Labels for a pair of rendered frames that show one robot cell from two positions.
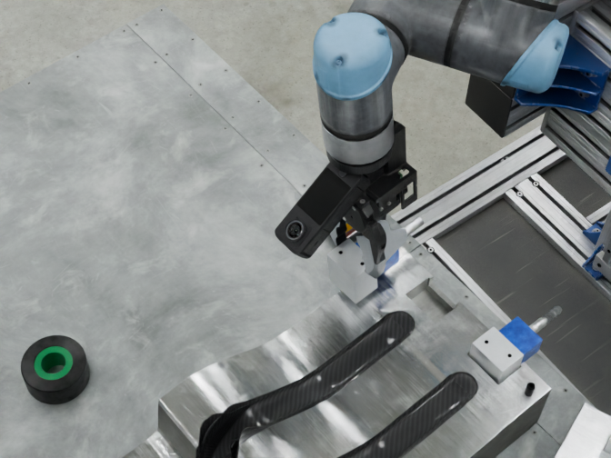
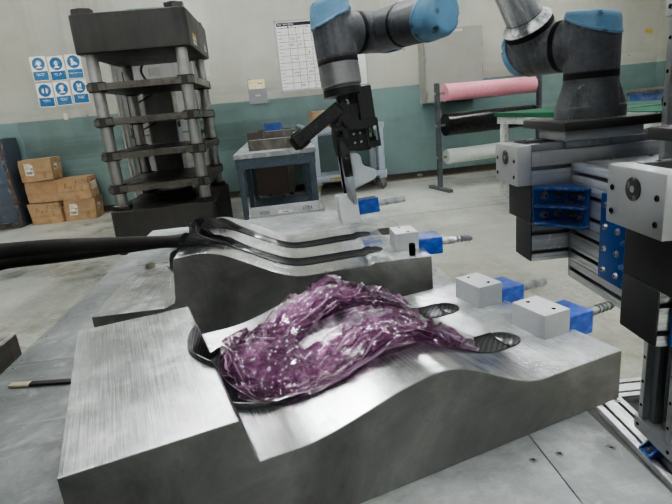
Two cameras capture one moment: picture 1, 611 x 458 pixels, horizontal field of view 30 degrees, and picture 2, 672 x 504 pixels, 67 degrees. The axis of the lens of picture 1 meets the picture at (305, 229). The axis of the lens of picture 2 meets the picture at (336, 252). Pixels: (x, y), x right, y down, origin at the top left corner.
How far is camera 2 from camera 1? 114 cm
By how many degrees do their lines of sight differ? 48
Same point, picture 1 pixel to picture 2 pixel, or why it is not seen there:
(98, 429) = not seen: hidden behind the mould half
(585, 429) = (449, 288)
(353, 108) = (321, 35)
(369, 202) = (343, 127)
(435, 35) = (382, 15)
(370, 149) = (334, 71)
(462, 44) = (392, 12)
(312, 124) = not seen: hidden behind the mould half
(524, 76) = (417, 13)
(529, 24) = not seen: outside the picture
